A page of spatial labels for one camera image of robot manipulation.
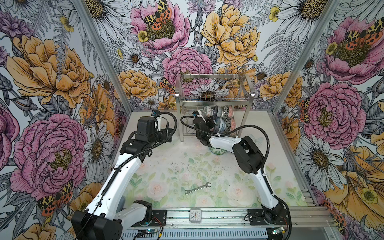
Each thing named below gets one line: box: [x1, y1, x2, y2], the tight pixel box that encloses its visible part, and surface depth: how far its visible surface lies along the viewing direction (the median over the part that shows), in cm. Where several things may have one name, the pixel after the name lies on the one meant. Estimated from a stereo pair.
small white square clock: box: [189, 208, 202, 224], surface depth 75 cm
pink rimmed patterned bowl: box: [228, 105, 234, 118], surface depth 109 cm
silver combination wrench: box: [184, 182, 211, 195], surface depth 85 cm
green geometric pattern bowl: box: [202, 105, 213, 117], surface depth 108 cm
